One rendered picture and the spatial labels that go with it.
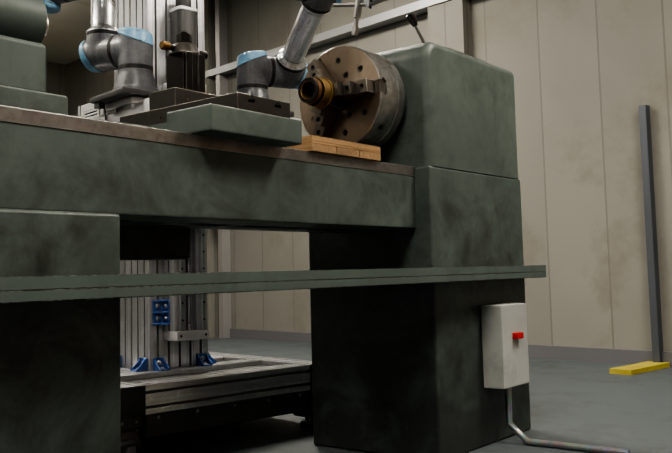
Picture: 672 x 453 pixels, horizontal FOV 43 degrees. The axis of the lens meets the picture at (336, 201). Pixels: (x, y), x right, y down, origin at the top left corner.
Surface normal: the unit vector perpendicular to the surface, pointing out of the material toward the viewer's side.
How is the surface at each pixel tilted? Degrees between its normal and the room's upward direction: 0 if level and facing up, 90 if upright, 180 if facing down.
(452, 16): 90
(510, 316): 90
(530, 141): 90
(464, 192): 90
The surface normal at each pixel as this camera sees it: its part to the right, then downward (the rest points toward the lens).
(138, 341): -0.73, -0.04
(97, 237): 0.78, -0.07
